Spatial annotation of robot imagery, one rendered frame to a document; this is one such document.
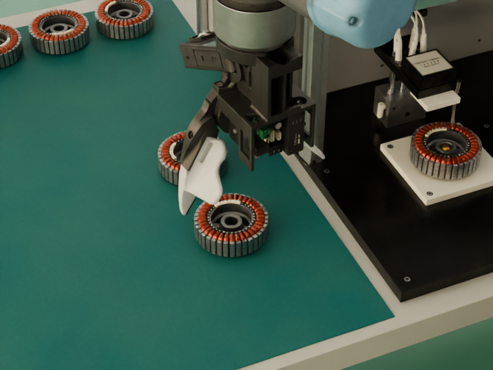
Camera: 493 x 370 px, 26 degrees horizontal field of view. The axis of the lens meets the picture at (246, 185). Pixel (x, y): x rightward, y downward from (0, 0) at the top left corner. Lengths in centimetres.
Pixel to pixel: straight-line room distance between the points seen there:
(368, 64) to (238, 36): 98
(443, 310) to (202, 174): 61
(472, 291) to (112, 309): 52
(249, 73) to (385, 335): 64
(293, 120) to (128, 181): 78
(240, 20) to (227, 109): 10
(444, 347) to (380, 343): 98
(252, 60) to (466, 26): 106
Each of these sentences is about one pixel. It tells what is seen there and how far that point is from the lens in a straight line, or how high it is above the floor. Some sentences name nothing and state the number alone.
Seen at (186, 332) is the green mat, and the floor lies 75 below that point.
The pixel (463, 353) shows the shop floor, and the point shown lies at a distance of 250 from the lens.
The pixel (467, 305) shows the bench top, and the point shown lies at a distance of 157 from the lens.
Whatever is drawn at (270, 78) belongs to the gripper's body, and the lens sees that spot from 94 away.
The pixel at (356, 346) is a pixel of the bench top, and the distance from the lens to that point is 151.
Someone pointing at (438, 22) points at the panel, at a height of 86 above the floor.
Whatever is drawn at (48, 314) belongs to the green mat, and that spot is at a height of 75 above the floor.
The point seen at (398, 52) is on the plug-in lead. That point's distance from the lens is 173.
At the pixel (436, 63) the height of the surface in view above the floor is 92.
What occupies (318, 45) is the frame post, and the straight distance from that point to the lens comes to 160.
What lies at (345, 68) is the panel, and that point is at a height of 81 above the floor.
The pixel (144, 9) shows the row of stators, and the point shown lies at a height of 79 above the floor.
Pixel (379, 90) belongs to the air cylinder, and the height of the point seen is 82.
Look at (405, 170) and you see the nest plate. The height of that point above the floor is 78.
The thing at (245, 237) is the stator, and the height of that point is 79.
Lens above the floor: 188
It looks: 41 degrees down
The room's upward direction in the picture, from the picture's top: straight up
